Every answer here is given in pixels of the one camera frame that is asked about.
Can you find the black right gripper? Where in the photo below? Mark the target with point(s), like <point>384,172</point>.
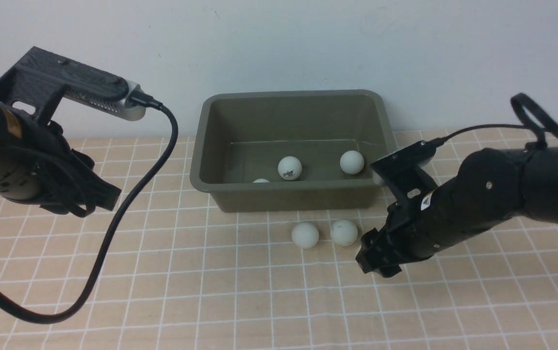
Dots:
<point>410,235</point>

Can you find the olive green plastic bin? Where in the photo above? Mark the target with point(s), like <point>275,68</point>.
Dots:
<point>243,136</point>

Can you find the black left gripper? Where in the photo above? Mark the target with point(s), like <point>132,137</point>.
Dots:
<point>66,181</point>

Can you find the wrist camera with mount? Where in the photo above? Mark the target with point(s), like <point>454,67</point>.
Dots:
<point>402,172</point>
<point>42,78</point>

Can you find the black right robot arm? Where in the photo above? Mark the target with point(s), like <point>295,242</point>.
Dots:
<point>491,186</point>

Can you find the white logo table-tennis ball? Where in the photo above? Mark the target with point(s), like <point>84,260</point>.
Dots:
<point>289,168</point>

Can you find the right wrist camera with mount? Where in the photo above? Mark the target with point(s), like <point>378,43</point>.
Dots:
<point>402,172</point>

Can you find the checkered peach tablecloth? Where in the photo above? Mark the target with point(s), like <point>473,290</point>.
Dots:
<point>182,275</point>

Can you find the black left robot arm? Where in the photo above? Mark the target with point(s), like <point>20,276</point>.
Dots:
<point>16,128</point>

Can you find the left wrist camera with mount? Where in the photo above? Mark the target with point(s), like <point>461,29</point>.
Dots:
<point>42,78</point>

